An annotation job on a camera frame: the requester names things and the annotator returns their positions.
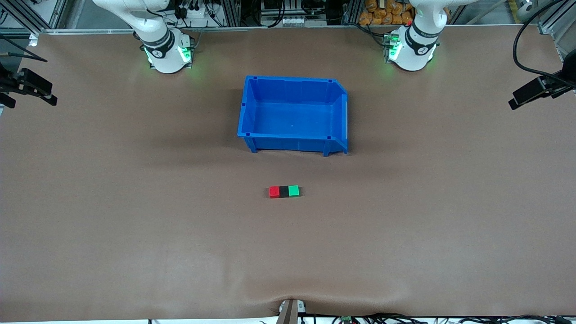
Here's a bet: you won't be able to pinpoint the orange snack packets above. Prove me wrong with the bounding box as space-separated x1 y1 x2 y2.
359 0 414 26

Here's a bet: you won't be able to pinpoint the white power strip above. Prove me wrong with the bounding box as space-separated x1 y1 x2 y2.
282 17 327 27
173 0 205 21

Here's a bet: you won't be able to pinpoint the brown table mat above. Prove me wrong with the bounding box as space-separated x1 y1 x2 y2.
0 25 576 322

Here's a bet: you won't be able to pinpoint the blue plastic storage bin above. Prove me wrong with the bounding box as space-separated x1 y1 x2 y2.
237 75 349 157

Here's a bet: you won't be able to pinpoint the metal table clamp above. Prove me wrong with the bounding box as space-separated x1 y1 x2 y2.
278 298 307 324

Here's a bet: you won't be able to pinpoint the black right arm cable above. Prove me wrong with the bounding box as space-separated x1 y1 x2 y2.
0 34 48 63

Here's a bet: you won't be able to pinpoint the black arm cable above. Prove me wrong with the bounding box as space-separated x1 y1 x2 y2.
513 0 576 88
0 34 48 63

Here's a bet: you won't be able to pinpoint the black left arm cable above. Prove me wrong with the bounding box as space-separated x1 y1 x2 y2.
513 0 576 88

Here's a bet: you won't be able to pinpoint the aluminium frame profile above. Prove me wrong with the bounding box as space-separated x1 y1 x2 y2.
538 0 576 36
0 0 68 34

